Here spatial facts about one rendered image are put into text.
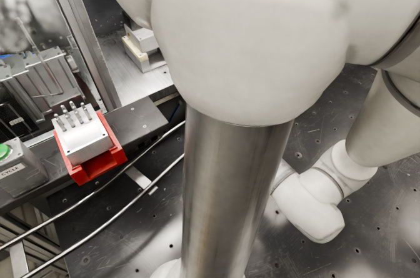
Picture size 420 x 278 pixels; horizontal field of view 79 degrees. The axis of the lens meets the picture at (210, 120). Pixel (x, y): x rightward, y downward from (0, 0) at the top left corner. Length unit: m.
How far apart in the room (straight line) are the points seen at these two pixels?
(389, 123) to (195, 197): 0.20
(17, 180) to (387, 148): 0.69
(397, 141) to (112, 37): 1.04
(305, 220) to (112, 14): 0.99
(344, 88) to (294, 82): 1.18
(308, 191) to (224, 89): 0.51
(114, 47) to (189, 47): 0.94
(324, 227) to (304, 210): 0.05
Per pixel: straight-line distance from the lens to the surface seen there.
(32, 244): 1.25
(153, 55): 1.00
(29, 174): 0.72
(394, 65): 0.19
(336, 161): 0.67
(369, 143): 0.33
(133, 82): 0.90
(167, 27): 0.17
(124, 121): 0.79
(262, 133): 0.20
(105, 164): 0.70
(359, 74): 1.46
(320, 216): 0.64
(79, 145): 0.64
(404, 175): 1.13
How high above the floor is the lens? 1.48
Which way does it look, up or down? 50 degrees down
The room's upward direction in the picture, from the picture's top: straight up
